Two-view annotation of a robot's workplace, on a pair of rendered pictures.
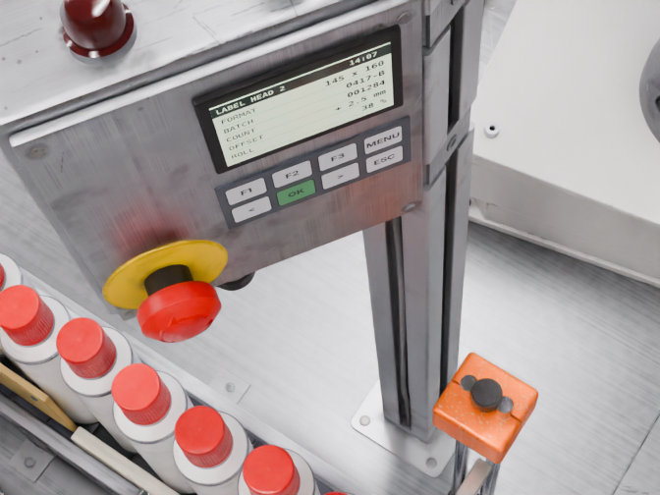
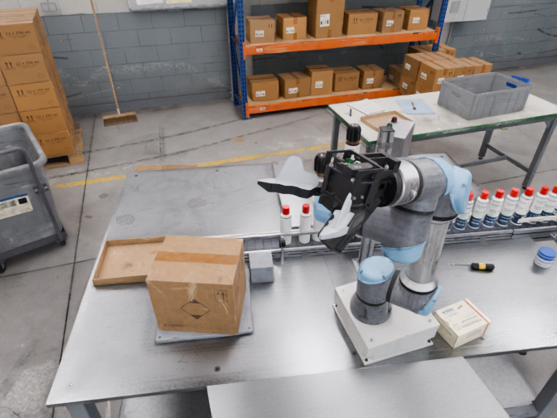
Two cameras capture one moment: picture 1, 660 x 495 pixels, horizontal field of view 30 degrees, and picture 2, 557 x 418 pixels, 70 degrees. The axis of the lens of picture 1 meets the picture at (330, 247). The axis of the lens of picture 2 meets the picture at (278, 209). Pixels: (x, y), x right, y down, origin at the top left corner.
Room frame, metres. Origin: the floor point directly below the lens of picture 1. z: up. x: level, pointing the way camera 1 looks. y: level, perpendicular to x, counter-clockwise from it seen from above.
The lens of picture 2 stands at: (0.84, -1.33, 2.11)
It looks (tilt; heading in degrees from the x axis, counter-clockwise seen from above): 36 degrees down; 130
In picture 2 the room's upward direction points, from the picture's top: straight up
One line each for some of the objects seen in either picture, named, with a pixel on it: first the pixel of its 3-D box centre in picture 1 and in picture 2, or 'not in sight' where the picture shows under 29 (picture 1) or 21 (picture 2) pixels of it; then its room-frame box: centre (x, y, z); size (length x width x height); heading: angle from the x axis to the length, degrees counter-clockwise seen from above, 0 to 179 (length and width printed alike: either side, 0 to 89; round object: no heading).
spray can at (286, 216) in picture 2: not in sight; (285, 225); (-0.05, -0.20, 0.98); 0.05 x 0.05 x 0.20
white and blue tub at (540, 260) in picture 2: not in sight; (544, 257); (0.92, 0.48, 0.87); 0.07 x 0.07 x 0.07
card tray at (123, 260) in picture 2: not in sight; (133, 259); (-0.53, -0.71, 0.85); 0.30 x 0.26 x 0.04; 47
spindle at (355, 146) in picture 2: not in sight; (351, 148); (-0.16, 0.55, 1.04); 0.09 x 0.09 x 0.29
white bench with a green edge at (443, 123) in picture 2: not in sight; (436, 149); (-0.14, 2.13, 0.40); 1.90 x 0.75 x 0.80; 57
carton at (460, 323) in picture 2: not in sight; (460, 323); (0.75, -0.13, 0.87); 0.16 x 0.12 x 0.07; 63
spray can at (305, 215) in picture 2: not in sight; (305, 223); (0.02, -0.14, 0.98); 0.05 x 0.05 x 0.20
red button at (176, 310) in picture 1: (176, 302); not in sight; (0.22, 0.07, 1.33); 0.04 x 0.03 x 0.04; 102
